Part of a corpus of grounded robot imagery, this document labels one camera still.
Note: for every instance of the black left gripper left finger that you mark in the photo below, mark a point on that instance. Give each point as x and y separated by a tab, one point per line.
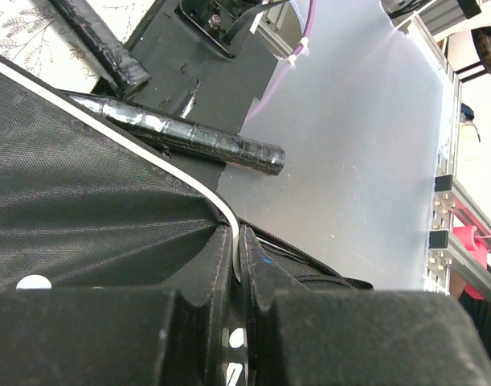
168	334

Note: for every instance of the badminton racket handle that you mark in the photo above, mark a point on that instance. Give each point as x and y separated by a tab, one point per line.
155	127
125	74

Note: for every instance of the floral table mat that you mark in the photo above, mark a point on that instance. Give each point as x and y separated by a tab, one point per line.
34	37

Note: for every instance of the black base bar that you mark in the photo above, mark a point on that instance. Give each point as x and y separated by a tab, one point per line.
179	62

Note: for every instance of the black sport racket bag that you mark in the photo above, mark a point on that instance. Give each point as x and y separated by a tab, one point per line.
85	207

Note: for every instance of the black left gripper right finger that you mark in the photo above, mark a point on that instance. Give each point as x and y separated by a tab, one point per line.
308	325

